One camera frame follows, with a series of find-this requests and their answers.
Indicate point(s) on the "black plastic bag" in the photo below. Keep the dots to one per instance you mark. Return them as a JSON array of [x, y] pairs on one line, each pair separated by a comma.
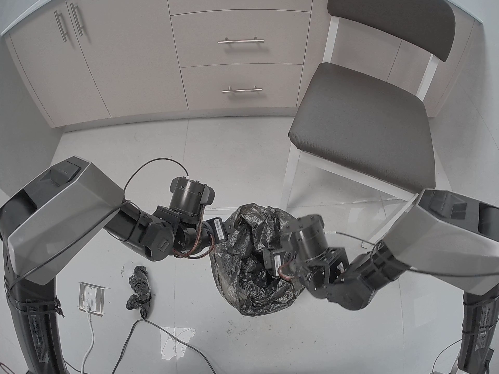
[[249, 286]]

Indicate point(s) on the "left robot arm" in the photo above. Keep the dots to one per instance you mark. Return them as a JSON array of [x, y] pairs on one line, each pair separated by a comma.
[[62, 216]]

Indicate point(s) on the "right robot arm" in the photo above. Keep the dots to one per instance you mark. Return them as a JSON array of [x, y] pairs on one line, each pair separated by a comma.
[[440, 240]]

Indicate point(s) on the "crumpled black plastic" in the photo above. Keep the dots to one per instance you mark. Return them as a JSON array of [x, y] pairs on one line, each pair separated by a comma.
[[139, 281], [142, 306]]

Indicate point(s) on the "white chair dark grey cushions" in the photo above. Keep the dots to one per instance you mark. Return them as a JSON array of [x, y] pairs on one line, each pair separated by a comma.
[[362, 131]]

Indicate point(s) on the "beige cabinet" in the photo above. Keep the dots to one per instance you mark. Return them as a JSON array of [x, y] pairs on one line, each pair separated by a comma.
[[136, 53]]

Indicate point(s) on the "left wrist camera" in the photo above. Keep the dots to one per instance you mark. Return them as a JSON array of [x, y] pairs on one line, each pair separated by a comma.
[[217, 230]]

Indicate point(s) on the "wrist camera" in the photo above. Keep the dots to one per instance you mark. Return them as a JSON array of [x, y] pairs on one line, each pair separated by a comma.
[[217, 230], [275, 263]]

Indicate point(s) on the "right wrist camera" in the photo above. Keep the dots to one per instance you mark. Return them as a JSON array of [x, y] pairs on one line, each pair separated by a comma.
[[275, 263]]

